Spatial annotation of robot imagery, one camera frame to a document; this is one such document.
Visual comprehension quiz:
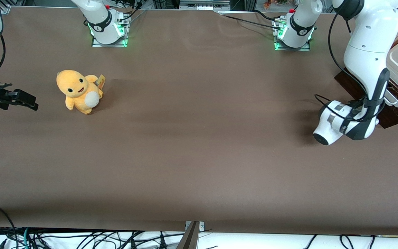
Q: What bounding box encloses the black cable bundle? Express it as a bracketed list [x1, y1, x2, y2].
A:
[116, 0, 146, 22]

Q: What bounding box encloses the metal table clamp bracket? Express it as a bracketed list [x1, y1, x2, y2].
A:
[177, 221, 205, 249]

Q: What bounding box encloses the large table cover sheet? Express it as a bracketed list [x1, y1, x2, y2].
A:
[0, 6, 398, 236]

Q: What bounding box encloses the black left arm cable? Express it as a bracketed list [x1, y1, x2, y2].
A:
[314, 12, 386, 122]

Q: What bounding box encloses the orange plush toy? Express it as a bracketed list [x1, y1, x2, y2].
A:
[56, 70, 106, 115]

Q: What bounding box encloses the aluminium frame rail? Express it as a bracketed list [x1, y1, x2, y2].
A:
[179, 0, 231, 11]

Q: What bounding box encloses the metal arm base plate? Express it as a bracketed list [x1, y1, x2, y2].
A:
[273, 17, 312, 52]
[91, 12, 130, 48]

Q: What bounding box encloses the black cable on table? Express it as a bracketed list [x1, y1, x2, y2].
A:
[220, 10, 284, 31]

